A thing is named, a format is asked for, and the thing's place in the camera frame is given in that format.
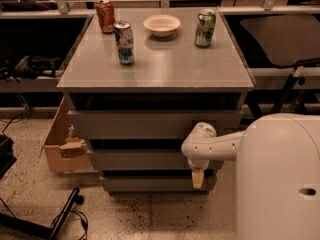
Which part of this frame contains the grey drawer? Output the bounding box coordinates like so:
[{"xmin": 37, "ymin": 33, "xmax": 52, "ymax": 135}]
[
  {"xmin": 100, "ymin": 175, "xmax": 218, "ymax": 194},
  {"xmin": 87, "ymin": 148, "xmax": 228, "ymax": 172},
  {"xmin": 69, "ymin": 110, "xmax": 242, "ymax": 139}
]

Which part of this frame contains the orange soda can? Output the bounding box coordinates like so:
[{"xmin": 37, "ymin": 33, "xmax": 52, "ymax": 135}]
[{"xmin": 95, "ymin": 0, "xmax": 115, "ymax": 34}]

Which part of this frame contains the grey drawer cabinet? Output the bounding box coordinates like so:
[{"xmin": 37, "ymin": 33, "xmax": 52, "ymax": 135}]
[{"xmin": 56, "ymin": 6, "xmax": 257, "ymax": 196}]

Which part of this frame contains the green soda can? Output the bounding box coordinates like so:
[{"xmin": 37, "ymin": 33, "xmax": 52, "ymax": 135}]
[{"xmin": 194, "ymin": 8, "xmax": 216, "ymax": 47}]

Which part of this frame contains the cardboard box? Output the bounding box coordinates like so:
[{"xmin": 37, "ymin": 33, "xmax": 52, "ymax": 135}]
[{"xmin": 43, "ymin": 99, "xmax": 93, "ymax": 173}]

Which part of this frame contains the grey bottom drawer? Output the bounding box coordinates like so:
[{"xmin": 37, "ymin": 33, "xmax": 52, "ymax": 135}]
[{"xmin": 100, "ymin": 175, "xmax": 218, "ymax": 194}]

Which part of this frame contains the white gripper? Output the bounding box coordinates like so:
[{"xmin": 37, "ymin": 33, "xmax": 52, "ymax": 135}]
[{"xmin": 188, "ymin": 159, "xmax": 209, "ymax": 189}]

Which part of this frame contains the black floor stand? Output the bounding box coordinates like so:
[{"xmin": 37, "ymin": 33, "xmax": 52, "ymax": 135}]
[{"xmin": 0, "ymin": 187, "xmax": 85, "ymax": 240}]

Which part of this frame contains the white paper bowl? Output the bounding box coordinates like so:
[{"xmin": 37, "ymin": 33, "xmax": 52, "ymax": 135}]
[{"xmin": 143, "ymin": 14, "xmax": 180, "ymax": 37}]

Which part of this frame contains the dark office chair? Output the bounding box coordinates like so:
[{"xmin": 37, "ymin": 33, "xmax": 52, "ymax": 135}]
[{"xmin": 241, "ymin": 14, "xmax": 320, "ymax": 113}]

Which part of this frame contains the black case at left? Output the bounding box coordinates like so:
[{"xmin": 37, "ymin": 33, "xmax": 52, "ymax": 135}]
[{"xmin": 0, "ymin": 135, "xmax": 16, "ymax": 179}]

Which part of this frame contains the black cable on floor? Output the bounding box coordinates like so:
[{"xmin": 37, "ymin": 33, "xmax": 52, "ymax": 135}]
[{"xmin": 49, "ymin": 210, "xmax": 90, "ymax": 240}]

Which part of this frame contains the grey top drawer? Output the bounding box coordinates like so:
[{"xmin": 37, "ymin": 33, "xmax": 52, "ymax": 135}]
[{"xmin": 69, "ymin": 110, "xmax": 242, "ymax": 139}]

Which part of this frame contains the blue pepsi can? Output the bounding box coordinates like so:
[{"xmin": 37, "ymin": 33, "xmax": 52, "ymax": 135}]
[{"xmin": 114, "ymin": 20, "xmax": 135, "ymax": 65}]

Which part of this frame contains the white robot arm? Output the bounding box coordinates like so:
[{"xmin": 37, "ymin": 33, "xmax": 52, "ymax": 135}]
[{"xmin": 181, "ymin": 113, "xmax": 320, "ymax": 240}]

